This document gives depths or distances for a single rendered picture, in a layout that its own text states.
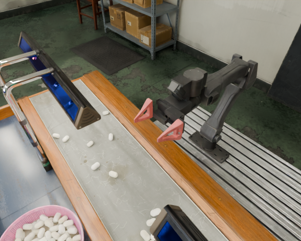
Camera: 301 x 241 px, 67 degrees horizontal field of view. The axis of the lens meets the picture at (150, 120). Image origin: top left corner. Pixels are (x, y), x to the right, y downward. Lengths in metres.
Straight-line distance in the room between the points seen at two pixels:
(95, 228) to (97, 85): 0.78
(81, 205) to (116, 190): 0.13
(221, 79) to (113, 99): 0.62
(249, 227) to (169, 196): 0.28
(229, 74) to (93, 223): 0.67
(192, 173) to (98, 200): 0.37
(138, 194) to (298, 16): 2.04
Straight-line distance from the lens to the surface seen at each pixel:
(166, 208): 0.47
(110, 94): 1.26
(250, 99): 2.62
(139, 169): 0.95
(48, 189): 1.06
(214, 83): 0.77
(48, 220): 0.92
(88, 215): 0.86
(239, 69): 0.87
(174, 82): 0.62
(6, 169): 1.20
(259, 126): 2.34
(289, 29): 2.50
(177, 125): 0.61
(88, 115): 0.69
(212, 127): 1.00
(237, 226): 0.87
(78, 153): 1.04
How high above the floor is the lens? 1.54
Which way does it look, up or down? 45 degrees down
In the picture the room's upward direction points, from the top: straight up
